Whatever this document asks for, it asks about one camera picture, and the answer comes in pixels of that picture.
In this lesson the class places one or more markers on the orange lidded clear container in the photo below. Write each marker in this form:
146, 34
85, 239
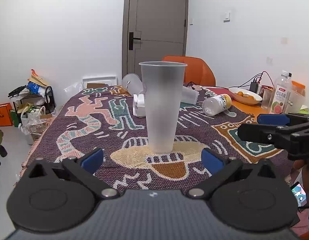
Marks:
296, 98

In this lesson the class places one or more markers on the guava juice bottle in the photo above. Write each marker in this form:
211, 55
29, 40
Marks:
280, 94

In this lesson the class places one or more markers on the orange shopping bag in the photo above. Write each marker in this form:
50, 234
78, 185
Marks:
5, 117

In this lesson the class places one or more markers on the smartphone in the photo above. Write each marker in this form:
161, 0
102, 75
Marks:
299, 193

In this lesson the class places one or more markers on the person's right hand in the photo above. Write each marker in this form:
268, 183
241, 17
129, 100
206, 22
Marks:
300, 164

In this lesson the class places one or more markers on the black storage rack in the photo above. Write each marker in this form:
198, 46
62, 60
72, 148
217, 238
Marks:
21, 96

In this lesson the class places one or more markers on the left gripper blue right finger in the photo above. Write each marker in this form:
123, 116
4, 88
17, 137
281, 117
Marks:
221, 170

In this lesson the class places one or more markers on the small frosted plastic cup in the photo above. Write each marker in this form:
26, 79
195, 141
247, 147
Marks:
132, 84

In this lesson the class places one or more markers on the white plastic bag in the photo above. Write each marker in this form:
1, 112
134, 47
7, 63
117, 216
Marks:
34, 121

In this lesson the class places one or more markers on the grey door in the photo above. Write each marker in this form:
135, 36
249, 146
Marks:
162, 26

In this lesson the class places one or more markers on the clear drinking glass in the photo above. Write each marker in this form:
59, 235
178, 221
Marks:
267, 93

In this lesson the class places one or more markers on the white framed board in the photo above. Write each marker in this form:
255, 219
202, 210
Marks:
99, 81

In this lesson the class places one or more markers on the orange leather chair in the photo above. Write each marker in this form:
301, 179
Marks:
196, 71

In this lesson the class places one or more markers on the tall frosted plastic cup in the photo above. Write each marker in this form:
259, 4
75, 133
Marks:
162, 84

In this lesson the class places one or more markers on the grey translucent lying cup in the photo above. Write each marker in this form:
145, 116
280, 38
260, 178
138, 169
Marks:
189, 95

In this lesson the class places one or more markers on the patterned woven table blanket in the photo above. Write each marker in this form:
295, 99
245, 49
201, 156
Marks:
103, 118

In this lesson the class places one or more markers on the black door handle lock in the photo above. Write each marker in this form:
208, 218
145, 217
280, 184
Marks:
132, 39

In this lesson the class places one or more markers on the white wall switch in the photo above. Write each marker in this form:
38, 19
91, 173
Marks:
226, 17

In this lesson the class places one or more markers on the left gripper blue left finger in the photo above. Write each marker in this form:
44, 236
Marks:
82, 171

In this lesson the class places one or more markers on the cream fruit bowl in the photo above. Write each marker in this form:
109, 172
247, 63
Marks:
245, 96

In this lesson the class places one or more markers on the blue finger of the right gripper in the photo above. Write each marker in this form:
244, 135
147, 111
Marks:
258, 133
273, 119

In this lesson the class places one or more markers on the vitamin C plastic bottle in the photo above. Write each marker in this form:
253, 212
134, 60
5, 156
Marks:
216, 104

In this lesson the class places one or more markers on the black power adapter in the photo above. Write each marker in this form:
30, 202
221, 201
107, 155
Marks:
254, 87

